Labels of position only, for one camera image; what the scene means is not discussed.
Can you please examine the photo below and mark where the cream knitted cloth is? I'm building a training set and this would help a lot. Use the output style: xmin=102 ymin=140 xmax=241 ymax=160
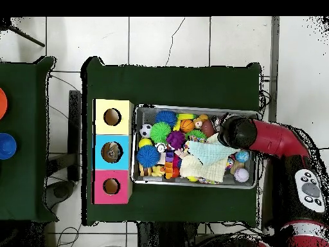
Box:
xmin=179 ymin=133 xmax=228 ymax=183

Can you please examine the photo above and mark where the mint knitted cloth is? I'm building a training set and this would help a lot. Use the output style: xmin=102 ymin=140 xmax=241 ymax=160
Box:
xmin=187 ymin=140 xmax=241 ymax=167

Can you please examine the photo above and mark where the crushed red silver can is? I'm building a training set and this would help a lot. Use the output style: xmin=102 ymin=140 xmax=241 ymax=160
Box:
xmin=211 ymin=114 xmax=228 ymax=133

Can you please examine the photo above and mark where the clear plastic bottle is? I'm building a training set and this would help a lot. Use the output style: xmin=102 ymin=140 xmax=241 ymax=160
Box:
xmin=102 ymin=142 xmax=122 ymax=162

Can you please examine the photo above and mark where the wooden box with three holes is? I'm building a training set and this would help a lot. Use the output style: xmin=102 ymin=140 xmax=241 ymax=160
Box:
xmin=91 ymin=98 xmax=134 ymax=205

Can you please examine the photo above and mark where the green koosh ball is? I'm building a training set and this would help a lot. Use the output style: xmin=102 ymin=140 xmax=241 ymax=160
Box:
xmin=150 ymin=121 xmax=172 ymax=144

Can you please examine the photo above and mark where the purple spiky toy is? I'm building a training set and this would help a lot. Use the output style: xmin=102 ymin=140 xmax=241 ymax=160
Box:
xmin=166 ymin=130 xmax=186 ymax=151

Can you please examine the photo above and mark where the small blue koosh ball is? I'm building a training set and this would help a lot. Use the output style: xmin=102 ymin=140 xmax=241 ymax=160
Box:
xmin=155 ymin=110 xmax=178 ymax=129

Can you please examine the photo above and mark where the black and white soccer ball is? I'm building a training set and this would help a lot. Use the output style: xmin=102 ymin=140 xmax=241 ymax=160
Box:
xmin=139 ymin=123 xmax=153 ymax=138

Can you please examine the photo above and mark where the orange basketball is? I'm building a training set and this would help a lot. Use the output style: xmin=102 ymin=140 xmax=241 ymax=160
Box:
xmin=179 ymin=118 xmax=196 ymax=134

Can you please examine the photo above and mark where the large blue koosh ball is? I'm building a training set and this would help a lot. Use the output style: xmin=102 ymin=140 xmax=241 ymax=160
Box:
xmin=136 ymin=145 xmax=161 ymax=169

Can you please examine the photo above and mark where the white baseball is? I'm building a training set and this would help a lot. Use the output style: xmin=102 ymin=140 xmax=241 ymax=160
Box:
xmin=233 ymin=167 xmax=251 ymax=183

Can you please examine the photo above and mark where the black upright panel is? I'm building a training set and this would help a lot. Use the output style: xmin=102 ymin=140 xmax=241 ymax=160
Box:
xmin=67 ymin=89 xmax=82 ymax=182

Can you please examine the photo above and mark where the dark green side tablecloth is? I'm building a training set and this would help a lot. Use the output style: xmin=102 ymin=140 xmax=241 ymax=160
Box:
xmin=0 ymin=55 xmax=59 ymax=223

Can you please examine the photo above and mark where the blue bowl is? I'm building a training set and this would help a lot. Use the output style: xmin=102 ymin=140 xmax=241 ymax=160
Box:
xmin=0 ymin=133 xmax=17 ymax=160

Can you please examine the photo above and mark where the orange bowl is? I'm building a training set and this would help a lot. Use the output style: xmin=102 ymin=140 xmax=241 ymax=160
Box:
xmin=0 ymin=87 xmax=8 ymax=121

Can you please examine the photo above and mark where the black tripod leg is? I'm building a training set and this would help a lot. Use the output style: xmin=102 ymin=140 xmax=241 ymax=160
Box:
xmin=7 ymin=24 xmax=46 ymax=48

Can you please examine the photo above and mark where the wire mesh bin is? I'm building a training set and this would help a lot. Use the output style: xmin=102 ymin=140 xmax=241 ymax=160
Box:
xmin=130 ymin=104 xmax=260 ymax=190

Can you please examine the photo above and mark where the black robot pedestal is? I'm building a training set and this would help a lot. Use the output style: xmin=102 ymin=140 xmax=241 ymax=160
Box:
xmin=137 ymin=221 xmax=199 ymax=247

